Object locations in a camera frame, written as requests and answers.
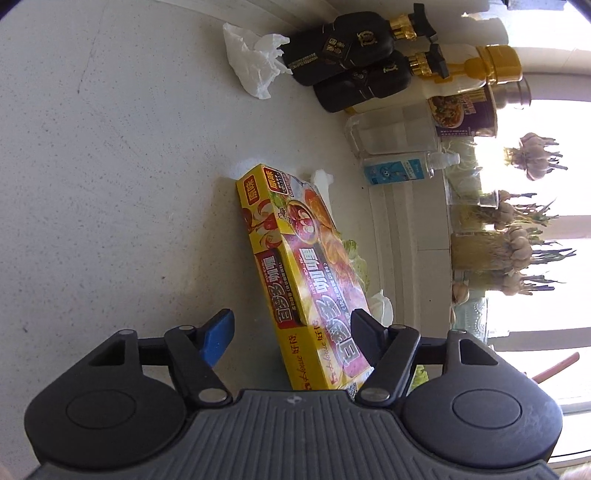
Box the sprouting garlic in container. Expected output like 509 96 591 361
450 189 559 229
450 226 575 273
480 270 566 298

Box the purple instant noodle cup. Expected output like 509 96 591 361
427 88 498 139

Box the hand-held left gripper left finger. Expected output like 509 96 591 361
85 308 236 407

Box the metal flask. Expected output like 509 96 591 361
489 76 532 109

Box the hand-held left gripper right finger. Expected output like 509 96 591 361
350 308 502 407

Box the napa cabbage leaf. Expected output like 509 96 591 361
342 237 430 388

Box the white tissue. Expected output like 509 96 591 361
222 22 293 100

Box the sprouting garlic bunch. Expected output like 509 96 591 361
503 132 568 182

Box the clear measuring jug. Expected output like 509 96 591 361
345 104 444 160

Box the textured glass jar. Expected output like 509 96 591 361
450 298 490 342

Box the clear glass jar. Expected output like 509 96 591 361
441 138 504 206

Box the yellow food box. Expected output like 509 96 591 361
235 164 384 391

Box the clear bottle blue label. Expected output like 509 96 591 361
362 151 461 186

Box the wooden stick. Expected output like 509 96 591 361
533 352 580 384

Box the yellow cap sauce bottle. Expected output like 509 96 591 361
346 44 522 116

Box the dark bottle gold neck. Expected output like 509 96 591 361
281 4 437 88
314 44 451 114

